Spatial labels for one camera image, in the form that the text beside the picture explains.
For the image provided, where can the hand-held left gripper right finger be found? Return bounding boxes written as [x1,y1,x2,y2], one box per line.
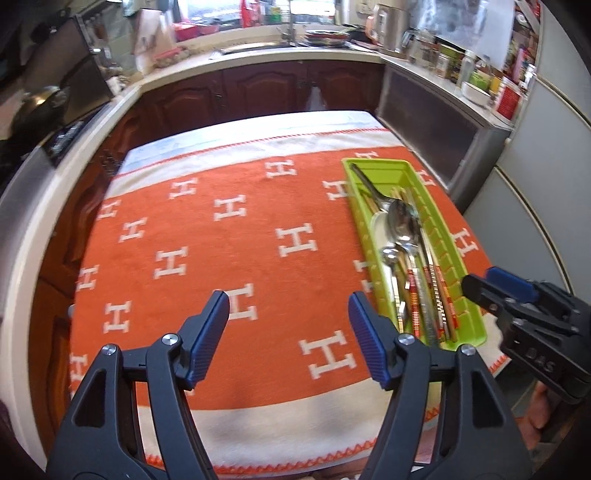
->
[348,291,527,480]

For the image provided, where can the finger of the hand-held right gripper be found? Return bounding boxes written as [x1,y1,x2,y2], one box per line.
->
[463,274,513,324]
[485,267,539,303]

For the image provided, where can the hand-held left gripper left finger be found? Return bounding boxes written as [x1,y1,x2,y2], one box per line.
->
[46,290,230,480]

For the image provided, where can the patterned silver chopstick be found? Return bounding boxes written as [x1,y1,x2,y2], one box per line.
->
[429,249,455,342]

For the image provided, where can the ridged metal chopstick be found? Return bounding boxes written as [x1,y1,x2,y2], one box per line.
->
[418,231,441,344]

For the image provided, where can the small wooden-handled metal spoon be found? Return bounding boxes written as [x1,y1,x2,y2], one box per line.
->
[379,247,407,330]

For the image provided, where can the white ceramic spoon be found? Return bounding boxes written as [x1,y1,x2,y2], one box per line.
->
[369,211,398,278]

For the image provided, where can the green plastic utensil tray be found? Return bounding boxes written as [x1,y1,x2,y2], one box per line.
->
[341,158,488,352]

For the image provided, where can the dark grey metal utensil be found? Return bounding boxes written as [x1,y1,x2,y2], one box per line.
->
[351,164,395,206]

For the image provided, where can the person's right hand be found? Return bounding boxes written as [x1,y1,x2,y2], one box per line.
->
[526,383,555,432]

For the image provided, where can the orange patterned blanket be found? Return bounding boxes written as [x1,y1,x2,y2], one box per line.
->
[69,129,502,467]

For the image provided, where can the grey refrigerator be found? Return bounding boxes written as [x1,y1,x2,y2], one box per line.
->
[462,0,591,296]

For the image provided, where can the metal-framed cabinet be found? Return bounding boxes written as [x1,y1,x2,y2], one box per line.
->
[376,60,513,199]

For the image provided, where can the red labelled container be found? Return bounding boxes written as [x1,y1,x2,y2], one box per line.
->
[494,76,525,121]

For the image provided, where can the white bowl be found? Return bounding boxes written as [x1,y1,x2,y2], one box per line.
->
[461,80,492,106]

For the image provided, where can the clear plastic bottle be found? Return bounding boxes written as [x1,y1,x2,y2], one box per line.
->
[457,50,476,88]

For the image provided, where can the gas stove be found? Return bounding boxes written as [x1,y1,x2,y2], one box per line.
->
[41,104,114,167]

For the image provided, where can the glass pitcher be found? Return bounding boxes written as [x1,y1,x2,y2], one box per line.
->
[402,30,437,70]

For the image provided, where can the dark wooden kitchen cabinets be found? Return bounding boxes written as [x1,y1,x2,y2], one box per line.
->
[28,60,384,287]

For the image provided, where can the translucent plastic sheet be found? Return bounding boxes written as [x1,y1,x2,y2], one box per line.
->
[418,0,513,65]

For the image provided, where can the steel electric kettle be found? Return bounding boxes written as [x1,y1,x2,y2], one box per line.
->
[367,4,411,54]

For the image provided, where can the black wok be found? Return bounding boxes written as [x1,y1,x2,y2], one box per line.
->
[14,85,70,134]

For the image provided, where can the stainless steel sink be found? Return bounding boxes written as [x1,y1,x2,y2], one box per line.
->
[210,41,296,58]

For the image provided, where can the stack of dishes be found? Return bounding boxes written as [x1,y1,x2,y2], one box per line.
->
[304,28,352,47]

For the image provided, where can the stainless steel panel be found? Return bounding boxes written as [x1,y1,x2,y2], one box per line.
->
[60,9,116,112]

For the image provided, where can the pink basin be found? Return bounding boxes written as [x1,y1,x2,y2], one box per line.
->
[178,21,218,40]

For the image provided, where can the metal kitchen faucet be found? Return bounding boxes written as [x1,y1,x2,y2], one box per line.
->
[276,0,298,47]

